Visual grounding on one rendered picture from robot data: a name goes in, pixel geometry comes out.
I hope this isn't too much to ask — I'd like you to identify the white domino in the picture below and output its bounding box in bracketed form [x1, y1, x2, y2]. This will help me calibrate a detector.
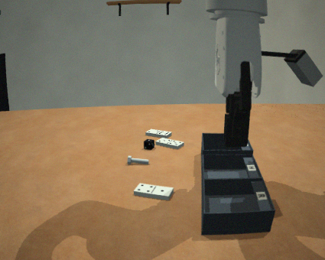
[145, 129, 172, 138]
[134, 184, 174, 200]
[155, 138, 184, 149]

